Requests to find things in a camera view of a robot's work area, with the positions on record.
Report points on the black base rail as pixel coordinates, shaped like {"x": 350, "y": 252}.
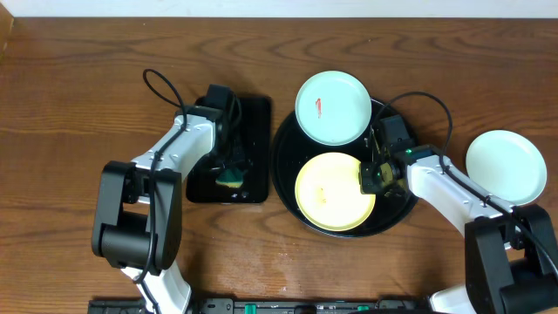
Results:
{"x": 230, "y": 306}

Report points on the yellow plate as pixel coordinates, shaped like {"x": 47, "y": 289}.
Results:
{"x": 328, "y": 192}

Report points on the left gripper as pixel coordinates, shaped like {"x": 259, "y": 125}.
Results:
{"x": 233, "y": 160}

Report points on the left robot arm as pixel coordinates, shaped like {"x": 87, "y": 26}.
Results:
{"x": 138, "y": 222}

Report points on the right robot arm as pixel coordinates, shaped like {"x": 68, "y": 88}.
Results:
{"x": 510, "y": 251}

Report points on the light blue plate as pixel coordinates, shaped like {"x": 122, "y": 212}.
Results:
{"x": 333, "y": 108}
{"x": 507, "y": 165}

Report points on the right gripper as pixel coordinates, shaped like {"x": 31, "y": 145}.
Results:
{"x": 366, "y": 184}

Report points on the green scouring sponge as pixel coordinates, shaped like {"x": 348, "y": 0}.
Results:
{"x": 230, "y": 178}

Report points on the black rectangular tray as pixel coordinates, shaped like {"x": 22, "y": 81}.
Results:
{"x": 255, "y": 135}

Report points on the round black tray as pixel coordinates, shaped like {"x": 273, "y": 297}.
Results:
{"x": 292, "y": 148}

